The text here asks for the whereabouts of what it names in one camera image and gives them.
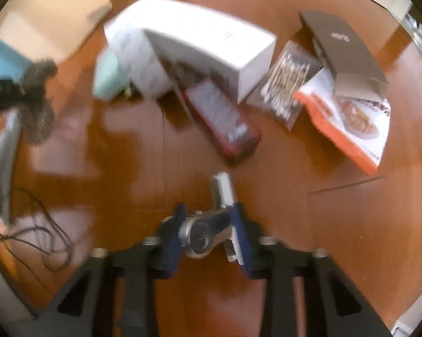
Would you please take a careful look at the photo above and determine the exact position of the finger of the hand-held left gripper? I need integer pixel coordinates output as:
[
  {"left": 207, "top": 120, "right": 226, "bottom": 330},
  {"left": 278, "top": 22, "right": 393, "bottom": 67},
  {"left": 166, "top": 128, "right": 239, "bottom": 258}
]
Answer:
[{"left": 0, "top": 79, "right": 46, "bottom": 117}]

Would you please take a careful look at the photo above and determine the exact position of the cream flat board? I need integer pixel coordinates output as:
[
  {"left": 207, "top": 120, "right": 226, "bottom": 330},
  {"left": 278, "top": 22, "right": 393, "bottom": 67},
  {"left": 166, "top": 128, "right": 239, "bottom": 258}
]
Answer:
[{"left": 0, "top": 0, "right": 113, "bottom": 62}]

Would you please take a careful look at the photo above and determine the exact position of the white patterned paper bag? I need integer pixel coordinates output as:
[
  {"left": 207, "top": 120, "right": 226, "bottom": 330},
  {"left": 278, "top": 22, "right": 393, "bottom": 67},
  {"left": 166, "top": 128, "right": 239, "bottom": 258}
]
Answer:
[{"left": 103, "top": 7, "right": 177, "bottom": 99}]

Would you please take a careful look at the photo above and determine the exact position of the clear cotton swab packet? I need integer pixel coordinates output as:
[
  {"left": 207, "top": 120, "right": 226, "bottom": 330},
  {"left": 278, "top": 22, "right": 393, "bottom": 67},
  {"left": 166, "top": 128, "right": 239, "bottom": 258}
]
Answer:
[{"left": 247, "top": 40, "right": 324, "bottom": 133}]

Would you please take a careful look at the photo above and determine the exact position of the red rectangular box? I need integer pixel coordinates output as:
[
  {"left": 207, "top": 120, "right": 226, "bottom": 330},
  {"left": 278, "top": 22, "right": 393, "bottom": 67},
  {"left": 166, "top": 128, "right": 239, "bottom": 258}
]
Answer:
[{"left": 183, "top": 79, "right": 261, "bottom": 164}]

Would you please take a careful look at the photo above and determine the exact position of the silver metal razor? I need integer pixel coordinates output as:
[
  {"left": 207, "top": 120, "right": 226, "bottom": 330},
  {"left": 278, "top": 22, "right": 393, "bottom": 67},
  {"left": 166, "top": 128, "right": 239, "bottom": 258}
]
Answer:
[{"left": 181, "top": 172, "right": 240, "bottom": 262}]

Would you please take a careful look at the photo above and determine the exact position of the white cardboard box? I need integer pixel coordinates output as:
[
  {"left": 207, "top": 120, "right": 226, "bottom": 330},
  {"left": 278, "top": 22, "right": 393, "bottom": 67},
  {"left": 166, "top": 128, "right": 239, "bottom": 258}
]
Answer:
[{"left": 143, "top": 0, "right": 277, "bottom": 105}]

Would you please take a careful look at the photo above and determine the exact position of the mint green packet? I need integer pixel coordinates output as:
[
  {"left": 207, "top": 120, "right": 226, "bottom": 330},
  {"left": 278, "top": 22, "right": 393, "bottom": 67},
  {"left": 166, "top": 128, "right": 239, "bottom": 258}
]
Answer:
[{"left": 92, "top": 51, "right": 128, "bottom": 101}]

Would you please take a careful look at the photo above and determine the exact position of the orange white food packet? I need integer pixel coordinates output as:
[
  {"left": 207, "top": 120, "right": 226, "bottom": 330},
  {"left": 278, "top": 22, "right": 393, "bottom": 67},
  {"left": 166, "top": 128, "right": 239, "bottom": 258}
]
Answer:
[{"left": 293, "top": 68, "right": 393, "bottom": 176}]

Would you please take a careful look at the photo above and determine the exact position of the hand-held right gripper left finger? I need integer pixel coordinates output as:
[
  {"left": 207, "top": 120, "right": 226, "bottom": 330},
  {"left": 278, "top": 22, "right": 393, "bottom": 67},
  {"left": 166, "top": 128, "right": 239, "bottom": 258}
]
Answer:
[{"left": 57, "top": 202, "right": 188, "bottom": 337}]

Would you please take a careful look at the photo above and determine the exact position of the brown cardboard box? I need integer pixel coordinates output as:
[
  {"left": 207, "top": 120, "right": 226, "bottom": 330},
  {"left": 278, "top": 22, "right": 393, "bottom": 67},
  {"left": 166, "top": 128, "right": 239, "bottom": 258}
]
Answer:
[{"left": 298, "top": 10, "right": 389, "bottom": 104}]

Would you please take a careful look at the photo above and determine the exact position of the grey fuzzy cloth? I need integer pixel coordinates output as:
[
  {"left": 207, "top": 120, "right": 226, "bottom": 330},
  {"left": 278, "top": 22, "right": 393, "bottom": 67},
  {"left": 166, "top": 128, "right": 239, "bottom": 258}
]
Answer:
[{"left": 19, "top": 59, "right": 57, "bottom": 145}]

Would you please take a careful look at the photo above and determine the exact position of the black cable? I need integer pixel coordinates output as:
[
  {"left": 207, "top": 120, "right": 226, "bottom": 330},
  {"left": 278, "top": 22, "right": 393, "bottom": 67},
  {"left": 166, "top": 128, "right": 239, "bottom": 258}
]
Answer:
[{"left": 0, "top": 187, "right": 74, "bottom": 272}]

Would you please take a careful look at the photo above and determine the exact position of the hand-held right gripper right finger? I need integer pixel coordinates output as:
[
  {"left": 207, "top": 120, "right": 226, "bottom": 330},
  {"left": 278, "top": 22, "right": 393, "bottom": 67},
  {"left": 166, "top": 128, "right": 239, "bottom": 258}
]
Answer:
[{"left": 228, "top": 202, "right": 377, "bottom": 337}]

